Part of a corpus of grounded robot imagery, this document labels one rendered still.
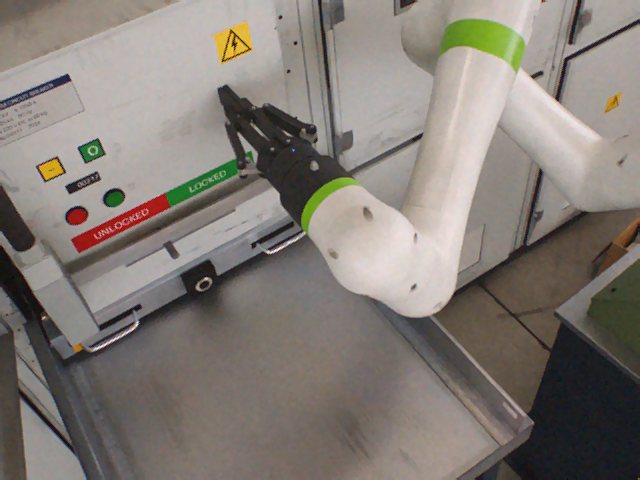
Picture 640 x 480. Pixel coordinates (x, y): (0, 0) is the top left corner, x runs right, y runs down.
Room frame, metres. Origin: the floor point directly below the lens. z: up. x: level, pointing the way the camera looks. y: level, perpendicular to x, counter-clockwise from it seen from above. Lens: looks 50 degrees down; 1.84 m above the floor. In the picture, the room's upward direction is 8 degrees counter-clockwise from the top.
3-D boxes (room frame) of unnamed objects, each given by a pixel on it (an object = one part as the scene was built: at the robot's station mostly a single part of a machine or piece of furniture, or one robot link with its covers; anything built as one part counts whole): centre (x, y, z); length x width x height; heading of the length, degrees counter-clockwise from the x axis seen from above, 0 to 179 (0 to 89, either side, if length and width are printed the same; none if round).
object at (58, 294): (0.61, 0.39, 1.09); 0.08 x 0.05 x 0.17; 27
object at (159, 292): (0.78, 0.24, 0.90); 0.54 x 0.05 x 0.06; 117
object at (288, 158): (0.66, 0.03, 1.23); 0.09 x 0.08 x 0.07; 27
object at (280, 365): (0.58, 0.14, 0.82); 0.68 x 0.62 x 0.06; 27
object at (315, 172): (0.60, -0.01, 1.23); 0.09 x 0.06 x 0.12; 117
